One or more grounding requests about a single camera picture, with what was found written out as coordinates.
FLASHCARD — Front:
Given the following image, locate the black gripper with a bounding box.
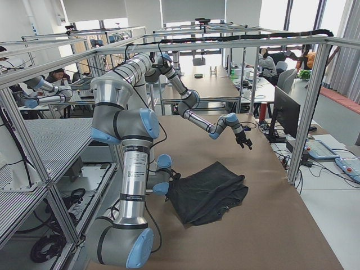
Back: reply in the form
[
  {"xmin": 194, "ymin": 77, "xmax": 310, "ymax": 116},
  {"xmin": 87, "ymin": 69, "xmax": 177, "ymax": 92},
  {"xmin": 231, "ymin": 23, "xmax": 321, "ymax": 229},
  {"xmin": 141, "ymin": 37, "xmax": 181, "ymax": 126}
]
[{"xmin": 235, "ymin": 132, "xmax": 253, "ymax": 150}]

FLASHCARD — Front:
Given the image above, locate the black graphic t-shirt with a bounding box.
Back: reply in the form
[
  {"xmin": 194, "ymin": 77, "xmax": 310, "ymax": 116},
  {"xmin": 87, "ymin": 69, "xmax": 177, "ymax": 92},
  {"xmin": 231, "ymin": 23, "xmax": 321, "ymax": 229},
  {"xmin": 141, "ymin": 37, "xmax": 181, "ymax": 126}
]
[{"xmin": 166, "ymin": 161, "xmax": 248, "ymax": 226}]

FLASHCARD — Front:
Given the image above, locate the neighbouring silver robot arm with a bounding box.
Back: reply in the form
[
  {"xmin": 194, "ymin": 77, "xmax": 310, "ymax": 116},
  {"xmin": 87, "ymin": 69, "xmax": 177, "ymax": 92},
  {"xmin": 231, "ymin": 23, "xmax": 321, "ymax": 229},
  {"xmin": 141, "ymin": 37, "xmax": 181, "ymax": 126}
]
[{"xmin": 10, "ymin": 76, "xmax": 73, "ymax": 109}]

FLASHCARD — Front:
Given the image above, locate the red thermos bottle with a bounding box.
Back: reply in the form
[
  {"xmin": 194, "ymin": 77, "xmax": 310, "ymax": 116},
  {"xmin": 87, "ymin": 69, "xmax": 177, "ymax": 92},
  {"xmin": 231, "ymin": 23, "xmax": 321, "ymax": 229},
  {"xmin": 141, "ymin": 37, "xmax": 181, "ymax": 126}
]
[{"xmin": 259, "ymin": 102, "xmax": 267, "ymax": 122}]

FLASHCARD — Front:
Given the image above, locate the black Huawei monitor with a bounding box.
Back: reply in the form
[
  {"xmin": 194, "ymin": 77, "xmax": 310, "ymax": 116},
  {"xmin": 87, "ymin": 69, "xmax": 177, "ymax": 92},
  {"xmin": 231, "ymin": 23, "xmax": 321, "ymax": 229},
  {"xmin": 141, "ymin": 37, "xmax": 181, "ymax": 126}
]
[{"xmin": 267, "ymin": 86, "xmax": 300, "ymax": 143}]

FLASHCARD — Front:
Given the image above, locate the blue teach pendant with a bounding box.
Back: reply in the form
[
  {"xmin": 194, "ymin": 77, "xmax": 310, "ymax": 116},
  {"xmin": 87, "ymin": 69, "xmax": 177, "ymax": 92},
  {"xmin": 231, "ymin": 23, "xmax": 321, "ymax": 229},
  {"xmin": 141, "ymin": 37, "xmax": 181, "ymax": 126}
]
[
  {"xmin": 335, "ymin": 157, "xmax": 359, "ymax": 177},
  {"xmin": 304, "ymin": 140, "xmax": 340, "ymax": 160}
]

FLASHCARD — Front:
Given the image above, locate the seated person grey sweater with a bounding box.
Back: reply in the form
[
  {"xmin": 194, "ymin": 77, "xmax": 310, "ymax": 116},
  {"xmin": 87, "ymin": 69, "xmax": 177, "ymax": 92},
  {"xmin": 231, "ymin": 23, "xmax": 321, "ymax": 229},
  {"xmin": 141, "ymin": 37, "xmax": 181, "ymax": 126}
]
[{"xmin": 258, "ymin": 48, "xmax": 277, "ymax": 78}]

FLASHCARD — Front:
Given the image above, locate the potted green plant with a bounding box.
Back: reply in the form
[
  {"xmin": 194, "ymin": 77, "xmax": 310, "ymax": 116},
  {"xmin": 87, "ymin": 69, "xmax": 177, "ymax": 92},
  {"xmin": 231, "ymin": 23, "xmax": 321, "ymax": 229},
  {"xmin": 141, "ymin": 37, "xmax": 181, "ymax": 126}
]
[{"xmin": 298, "ymin": 70, "xmax": 312, "ymax": 81}]

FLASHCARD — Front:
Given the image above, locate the aluminium cage frame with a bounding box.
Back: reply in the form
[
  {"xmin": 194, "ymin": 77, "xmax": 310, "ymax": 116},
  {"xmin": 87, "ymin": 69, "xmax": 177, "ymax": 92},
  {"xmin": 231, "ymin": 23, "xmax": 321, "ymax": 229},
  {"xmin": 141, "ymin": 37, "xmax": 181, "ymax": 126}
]
[{"xmin": 0, "ymin": 24, "xmax": 335, "ymax": 270}]

